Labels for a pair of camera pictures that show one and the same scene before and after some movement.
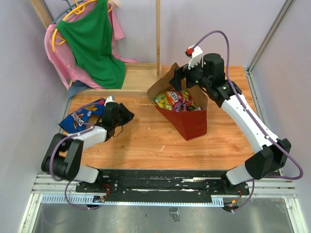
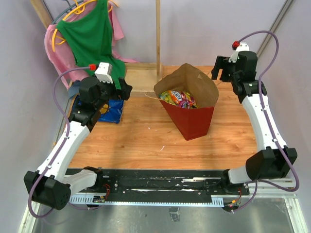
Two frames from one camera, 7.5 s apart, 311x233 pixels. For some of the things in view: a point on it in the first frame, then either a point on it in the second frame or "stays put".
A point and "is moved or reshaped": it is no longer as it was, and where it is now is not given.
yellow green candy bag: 162,101 -> 166,96
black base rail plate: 162,186 stays put
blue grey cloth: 77,87 stays put
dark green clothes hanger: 67,11 stays put
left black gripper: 128,115 -> 123,93
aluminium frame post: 264,44 stays put
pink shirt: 60,54 stays put
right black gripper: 180,74 -> 221,62
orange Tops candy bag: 171,97 stays put
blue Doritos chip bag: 77,121 is moved or reshaped
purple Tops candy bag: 180,104 -> 186,103
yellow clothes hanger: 79,9 stays put
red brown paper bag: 187,108 is moved or reshaped
